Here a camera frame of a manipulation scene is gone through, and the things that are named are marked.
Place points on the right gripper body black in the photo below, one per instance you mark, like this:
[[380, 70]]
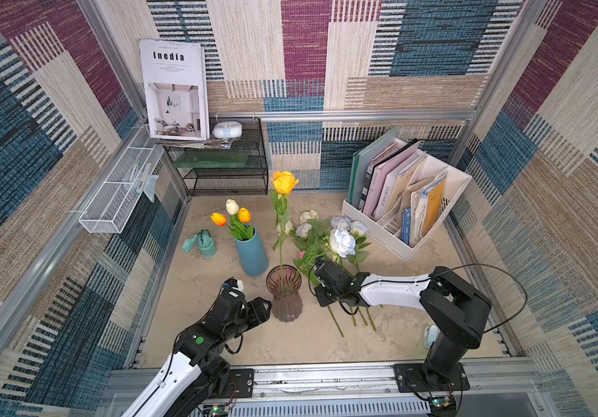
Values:
[[325, 284]]

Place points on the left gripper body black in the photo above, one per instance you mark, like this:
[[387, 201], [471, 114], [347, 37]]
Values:
[[241, 321]]

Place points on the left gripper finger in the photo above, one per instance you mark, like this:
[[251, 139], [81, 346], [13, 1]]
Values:
[[249, 324], [261, 308]]

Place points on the blue cylindrical vase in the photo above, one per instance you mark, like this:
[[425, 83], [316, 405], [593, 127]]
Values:
[[252, 255]]

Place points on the yellow orange tulip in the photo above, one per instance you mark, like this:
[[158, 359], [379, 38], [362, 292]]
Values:
[[246, 230]]

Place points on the orange red tulip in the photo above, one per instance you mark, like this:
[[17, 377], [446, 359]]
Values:
[[222, 221]]

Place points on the white tulip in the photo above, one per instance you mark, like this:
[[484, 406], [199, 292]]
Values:
[[232, 209]]

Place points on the orange rose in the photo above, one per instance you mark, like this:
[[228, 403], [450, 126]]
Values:
[[283, 183]]

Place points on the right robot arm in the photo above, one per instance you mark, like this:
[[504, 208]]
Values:
[[457, 308]]

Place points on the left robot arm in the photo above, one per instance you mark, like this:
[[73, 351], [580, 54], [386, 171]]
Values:
[[195, 368]]

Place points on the cream rose upper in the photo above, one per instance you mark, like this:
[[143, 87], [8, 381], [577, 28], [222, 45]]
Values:
[[308, 215]]

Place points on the teal small watering can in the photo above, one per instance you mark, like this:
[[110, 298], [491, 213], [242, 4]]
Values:
[[204, 242]]

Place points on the small light blue object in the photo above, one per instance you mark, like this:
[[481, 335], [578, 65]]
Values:
[[430, 336]]

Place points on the white file organizer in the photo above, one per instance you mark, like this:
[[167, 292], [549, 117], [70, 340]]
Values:
[[392, 224]]

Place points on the pink book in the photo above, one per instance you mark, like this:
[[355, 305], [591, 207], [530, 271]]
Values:
[[377, 172]]

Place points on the green folder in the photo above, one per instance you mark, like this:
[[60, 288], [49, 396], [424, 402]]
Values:
[[362, 159]]

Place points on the orange yellow booklet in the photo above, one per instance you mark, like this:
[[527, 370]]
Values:
[[427, 208]]

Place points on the green glass shelf plate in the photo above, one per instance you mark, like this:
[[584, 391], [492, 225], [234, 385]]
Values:
[[211, 160]]

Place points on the white round device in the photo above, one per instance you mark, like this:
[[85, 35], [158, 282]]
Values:
[[227, 130]]

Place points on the Inedia magazine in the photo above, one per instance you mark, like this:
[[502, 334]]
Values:
[[174, 81]]

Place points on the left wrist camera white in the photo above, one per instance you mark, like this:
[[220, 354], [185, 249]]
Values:
[[234, 283]]

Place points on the black wire shelf rack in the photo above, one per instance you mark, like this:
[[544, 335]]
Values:
[[253, 179]]

